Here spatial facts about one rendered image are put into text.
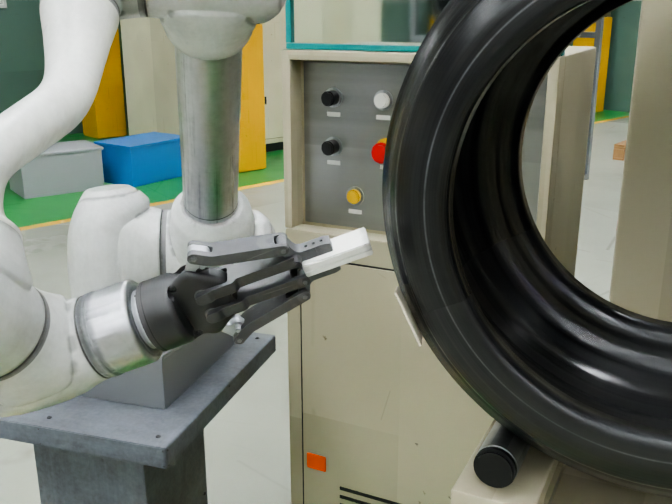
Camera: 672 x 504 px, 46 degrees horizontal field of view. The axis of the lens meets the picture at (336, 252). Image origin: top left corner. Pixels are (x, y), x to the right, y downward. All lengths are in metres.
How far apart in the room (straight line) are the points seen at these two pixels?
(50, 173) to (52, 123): 5.31
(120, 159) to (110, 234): 4.89
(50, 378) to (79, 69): 0.39
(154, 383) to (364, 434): 0.52
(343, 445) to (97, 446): 0.60
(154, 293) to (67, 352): 0.10
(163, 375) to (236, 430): 1.27
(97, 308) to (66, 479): 0.94
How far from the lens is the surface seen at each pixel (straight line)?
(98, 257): 1.54
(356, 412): 1.77
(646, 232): 1.12
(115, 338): 0.80
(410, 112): 0.76
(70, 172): 6.27
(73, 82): 1.00
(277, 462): 2.55
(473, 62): 0.73
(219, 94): 1.25
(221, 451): 2.62
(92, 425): 1.49
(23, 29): 8.99
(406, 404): 1.71
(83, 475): 1.69
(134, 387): 1.52
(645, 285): 1.14
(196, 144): 1.32
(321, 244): 0.78
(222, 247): 0.78
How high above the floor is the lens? 1.36
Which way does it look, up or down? 17 degrees down
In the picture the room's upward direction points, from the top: straight up
